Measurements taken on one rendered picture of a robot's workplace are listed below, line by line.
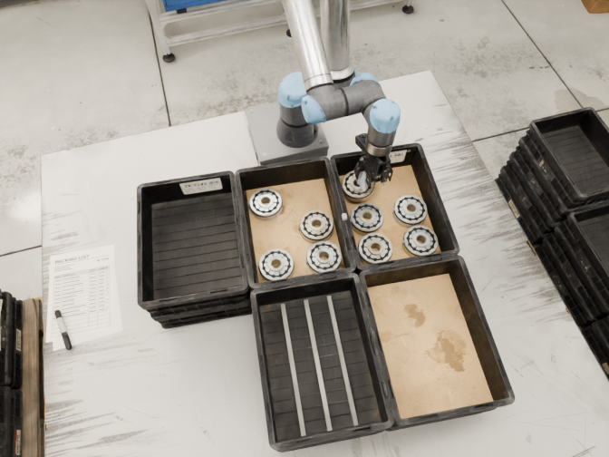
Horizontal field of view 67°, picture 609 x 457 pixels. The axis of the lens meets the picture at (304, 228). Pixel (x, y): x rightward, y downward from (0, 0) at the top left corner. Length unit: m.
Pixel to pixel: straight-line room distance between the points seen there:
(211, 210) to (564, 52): 2.70
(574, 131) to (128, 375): 2.05
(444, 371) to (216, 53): 2.51
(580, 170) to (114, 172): 1.89
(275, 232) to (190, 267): 0.28
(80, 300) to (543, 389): 1.44
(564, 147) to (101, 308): 1.95
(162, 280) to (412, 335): 0.74
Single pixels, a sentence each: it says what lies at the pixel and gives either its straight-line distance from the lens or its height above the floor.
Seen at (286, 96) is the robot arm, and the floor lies 1.02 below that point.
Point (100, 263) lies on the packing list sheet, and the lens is 1.67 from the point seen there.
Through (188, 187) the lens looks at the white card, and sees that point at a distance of 1.48.
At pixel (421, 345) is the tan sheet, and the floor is 0.83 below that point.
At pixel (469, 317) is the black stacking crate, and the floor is 0.86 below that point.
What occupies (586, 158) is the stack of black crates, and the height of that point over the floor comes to 0.49.
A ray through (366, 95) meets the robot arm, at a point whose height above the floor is 1.21.
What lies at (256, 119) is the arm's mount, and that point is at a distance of 1.73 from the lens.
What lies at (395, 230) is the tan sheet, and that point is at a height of 0.83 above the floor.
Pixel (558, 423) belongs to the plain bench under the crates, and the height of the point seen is 0.70.
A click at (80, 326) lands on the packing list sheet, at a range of 1.61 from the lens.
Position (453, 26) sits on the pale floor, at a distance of 3.51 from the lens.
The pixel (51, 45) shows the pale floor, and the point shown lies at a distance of 3.67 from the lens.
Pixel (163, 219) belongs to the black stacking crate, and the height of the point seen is 0.83.
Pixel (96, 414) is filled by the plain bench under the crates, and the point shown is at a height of 0.70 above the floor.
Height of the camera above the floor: 2.09
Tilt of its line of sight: 62 degrees down
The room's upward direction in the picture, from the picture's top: 1 degrees counter-clockwise
